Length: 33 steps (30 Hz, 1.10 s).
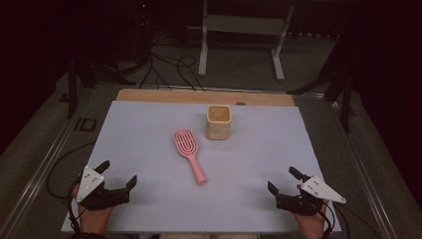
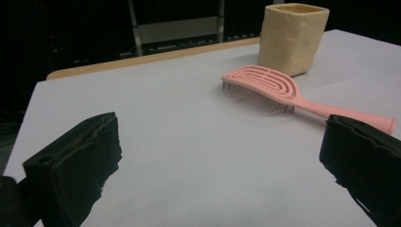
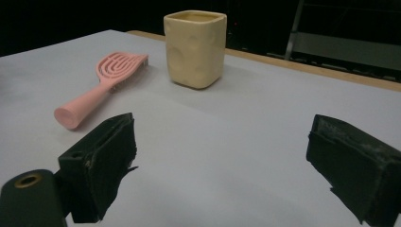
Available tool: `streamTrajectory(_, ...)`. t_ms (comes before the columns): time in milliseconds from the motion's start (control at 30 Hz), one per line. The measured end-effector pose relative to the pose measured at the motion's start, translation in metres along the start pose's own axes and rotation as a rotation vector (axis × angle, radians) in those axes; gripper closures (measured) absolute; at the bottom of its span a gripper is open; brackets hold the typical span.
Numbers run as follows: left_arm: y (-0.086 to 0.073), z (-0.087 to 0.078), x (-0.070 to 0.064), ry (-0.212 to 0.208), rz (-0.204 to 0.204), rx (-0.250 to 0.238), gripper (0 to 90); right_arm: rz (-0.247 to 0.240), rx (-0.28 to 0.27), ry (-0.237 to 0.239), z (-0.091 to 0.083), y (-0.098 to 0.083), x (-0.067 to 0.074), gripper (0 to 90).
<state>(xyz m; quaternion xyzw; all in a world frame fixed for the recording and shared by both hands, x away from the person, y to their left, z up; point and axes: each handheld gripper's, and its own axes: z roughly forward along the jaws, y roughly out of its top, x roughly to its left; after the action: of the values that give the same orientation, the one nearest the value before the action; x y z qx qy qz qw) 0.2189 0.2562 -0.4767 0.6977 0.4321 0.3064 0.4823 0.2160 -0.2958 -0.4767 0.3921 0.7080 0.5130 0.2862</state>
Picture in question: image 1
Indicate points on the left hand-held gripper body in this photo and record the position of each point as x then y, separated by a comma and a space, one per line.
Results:
99, 195

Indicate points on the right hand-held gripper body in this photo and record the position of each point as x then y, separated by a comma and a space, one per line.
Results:
307, 197

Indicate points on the pink hairbrush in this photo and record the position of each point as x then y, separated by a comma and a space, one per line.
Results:
189, 151

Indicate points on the beige square cup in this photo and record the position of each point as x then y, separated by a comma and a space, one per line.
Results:
218, 124

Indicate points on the person's left hand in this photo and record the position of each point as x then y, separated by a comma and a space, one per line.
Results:
94, 219

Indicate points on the person's right hand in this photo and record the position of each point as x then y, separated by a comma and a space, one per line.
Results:
310, 225

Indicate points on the black stand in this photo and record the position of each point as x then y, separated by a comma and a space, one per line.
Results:
72, 89
345, 96

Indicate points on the white metal stand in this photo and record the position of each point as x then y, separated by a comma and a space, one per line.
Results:
244, 25

